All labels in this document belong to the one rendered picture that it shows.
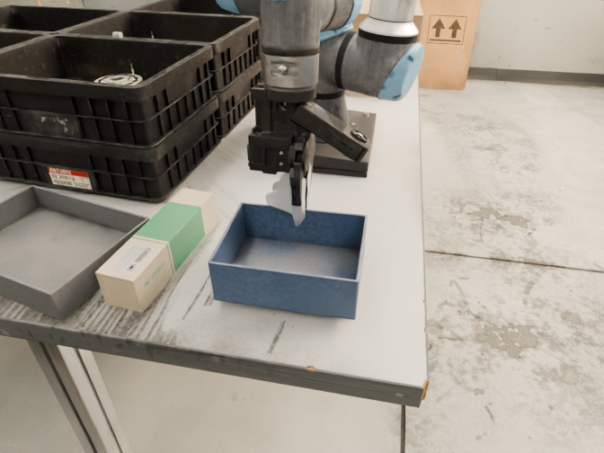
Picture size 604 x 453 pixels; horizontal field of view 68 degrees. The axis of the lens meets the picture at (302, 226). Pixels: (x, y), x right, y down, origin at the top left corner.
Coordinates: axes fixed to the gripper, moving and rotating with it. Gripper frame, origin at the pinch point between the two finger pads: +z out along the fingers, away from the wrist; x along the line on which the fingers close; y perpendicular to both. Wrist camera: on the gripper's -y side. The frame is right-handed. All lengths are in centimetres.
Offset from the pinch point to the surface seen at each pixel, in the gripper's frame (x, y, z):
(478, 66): -349, -70, 37
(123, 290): 17.6, 21.2, 5.1
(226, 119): -42, 29, -1
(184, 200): -2.3, 21.1, 1.0
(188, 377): -25, 40, 75
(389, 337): 14.1, -15.3, 8.6
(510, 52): -349, -91, 24
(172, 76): -16.5, 28.3, -16.1
